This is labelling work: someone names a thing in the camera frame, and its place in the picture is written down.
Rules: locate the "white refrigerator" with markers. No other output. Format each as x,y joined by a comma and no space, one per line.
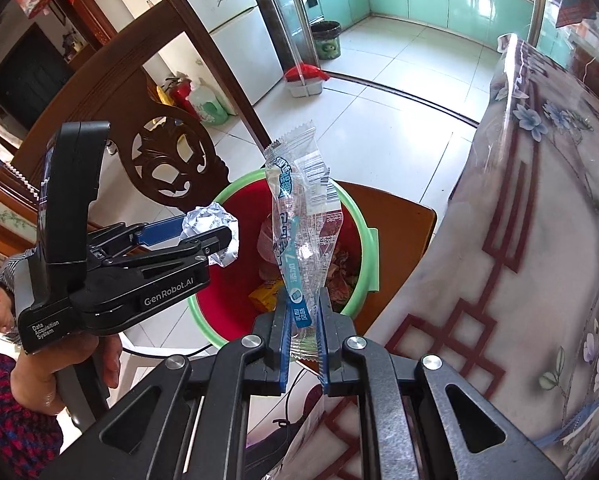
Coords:
238,30

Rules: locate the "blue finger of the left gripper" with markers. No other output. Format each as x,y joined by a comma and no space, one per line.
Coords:
161,231
212,243

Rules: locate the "person's left hand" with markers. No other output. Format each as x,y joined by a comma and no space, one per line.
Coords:
33,380

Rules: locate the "red mop with white bucket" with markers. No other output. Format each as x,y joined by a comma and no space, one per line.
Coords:
287,22

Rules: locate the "silver foil wrapper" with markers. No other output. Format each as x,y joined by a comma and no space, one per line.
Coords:
202,219

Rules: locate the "orange snack bag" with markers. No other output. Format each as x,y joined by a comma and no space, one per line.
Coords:
264,297

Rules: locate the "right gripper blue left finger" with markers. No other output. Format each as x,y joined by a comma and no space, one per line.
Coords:
274,328

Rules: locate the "green detergent bottle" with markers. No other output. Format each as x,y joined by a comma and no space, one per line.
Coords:
206,104

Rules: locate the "dark wooden chair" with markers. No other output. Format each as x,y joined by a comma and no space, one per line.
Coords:
169,157

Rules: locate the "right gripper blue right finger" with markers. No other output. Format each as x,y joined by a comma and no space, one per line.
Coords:
333,329

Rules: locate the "floral plastic tablecloth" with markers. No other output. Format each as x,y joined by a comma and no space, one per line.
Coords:
508,291

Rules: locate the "dark kitchen trash bin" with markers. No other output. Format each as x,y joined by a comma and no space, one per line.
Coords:
326,39

